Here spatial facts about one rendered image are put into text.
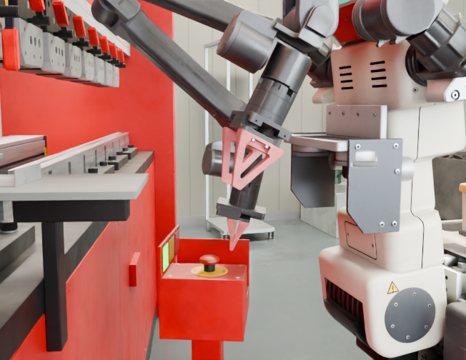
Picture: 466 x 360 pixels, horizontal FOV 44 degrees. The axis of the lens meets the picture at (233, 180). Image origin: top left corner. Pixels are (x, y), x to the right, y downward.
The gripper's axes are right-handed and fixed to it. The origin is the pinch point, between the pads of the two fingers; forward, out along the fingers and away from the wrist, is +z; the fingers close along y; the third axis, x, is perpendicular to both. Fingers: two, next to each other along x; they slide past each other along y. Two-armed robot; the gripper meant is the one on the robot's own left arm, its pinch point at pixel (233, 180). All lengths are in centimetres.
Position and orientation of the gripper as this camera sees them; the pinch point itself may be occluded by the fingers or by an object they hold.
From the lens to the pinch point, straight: 79.9
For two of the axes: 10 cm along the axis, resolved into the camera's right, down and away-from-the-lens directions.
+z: -4.4, 9.0, -0.1
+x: 8.6, 4.2, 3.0
